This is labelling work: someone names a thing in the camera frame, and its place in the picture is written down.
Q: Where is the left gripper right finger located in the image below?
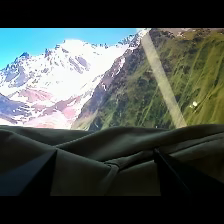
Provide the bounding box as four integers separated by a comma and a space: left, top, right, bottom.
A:
153, 147, 224, 197

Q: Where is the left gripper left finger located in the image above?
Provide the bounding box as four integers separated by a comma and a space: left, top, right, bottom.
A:
0, 148, 59, 197

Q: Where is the dark green shirt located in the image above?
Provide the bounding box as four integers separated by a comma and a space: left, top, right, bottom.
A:
0, 123, 224, 197

